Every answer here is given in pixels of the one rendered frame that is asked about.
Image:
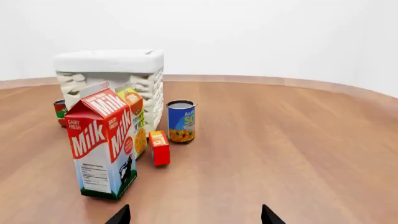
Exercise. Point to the orange juice carton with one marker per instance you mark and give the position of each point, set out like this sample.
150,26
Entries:
139,126

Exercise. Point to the red tomato sauce can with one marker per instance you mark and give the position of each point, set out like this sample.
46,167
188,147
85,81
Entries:
60,114

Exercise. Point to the red butter box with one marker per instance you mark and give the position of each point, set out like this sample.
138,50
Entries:
160,149

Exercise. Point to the red and white milk carton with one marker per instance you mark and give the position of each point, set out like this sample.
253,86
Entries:
99,149

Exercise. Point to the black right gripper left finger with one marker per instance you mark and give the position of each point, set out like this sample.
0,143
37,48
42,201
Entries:
121,217

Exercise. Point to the white woven basket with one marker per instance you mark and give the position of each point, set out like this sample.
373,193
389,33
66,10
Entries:
124,70

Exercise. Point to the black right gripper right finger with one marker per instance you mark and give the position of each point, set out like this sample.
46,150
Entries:
270,217

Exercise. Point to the blue alphabet soup can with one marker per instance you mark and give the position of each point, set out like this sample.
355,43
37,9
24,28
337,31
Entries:
181,122

